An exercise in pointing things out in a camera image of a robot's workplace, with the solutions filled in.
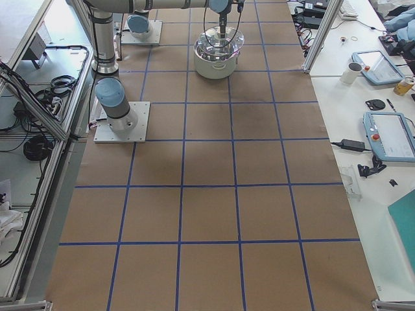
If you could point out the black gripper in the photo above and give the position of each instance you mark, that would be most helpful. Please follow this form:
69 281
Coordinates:
223 23

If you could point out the glass pot lid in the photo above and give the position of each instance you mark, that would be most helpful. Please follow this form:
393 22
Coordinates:
211 46

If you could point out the pale green electric pot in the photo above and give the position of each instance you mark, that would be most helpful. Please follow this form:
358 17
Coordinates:
214 63

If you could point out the white mug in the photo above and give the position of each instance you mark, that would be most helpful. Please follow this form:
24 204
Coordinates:
352 71

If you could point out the blue teach pendant far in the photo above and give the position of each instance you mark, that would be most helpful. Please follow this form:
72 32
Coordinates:
381 71

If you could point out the blue teach pendant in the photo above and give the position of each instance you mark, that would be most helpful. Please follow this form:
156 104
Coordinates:
389 136
381 71

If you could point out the black power adapter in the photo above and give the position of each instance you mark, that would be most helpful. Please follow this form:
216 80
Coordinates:
352 145

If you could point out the yellow drink can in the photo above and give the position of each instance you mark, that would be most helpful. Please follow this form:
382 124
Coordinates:
404 86

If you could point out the blue teach pendant near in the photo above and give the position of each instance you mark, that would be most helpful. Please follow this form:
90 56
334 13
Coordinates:
389 136

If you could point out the teal board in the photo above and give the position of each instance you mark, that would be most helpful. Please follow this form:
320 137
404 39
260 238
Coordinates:
402 213

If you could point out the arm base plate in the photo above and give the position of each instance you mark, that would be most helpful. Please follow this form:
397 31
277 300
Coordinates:
131 128
153 39

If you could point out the aluminium frame post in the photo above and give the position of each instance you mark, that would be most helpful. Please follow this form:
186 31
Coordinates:
327 21

